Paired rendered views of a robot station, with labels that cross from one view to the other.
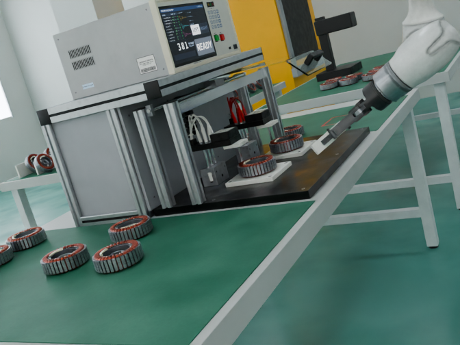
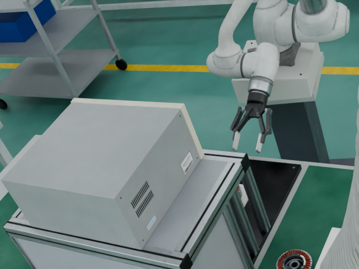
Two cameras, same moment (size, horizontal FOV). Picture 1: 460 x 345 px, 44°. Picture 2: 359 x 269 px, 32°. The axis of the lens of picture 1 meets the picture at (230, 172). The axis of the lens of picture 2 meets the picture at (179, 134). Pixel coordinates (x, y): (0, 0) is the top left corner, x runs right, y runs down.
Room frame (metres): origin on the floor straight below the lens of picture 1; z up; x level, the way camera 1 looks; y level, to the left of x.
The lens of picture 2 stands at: (1.32, 1.61, 2.31)
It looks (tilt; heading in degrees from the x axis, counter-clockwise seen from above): 35 degrees down; 282
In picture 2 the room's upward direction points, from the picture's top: 23 degrees counter-clockwise
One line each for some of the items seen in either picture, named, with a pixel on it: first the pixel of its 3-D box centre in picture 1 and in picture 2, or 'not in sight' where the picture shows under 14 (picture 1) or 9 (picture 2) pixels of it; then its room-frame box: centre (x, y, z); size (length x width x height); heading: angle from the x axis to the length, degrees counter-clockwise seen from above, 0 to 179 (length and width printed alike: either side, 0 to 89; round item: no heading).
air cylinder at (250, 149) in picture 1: (247, 150); not in sight; (1.89, -0.08, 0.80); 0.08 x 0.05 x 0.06; 150
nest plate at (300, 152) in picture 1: (288, 150); not in sight; (1.82, -0.20, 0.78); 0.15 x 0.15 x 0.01; 60
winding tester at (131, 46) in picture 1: (152, 44); (104, 166); (1.88, 0.13, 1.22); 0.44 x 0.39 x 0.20; 150
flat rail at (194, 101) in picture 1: (224, 88); not in sight; (1.76, -0.05, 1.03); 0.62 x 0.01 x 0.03; 150
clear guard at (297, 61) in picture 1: (271, 71); not in sight; (1.85, -0.22, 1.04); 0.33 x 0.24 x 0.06; 60
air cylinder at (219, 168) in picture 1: (214, 173); not in sight; (1.68, 0.05, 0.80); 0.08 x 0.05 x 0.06; 150
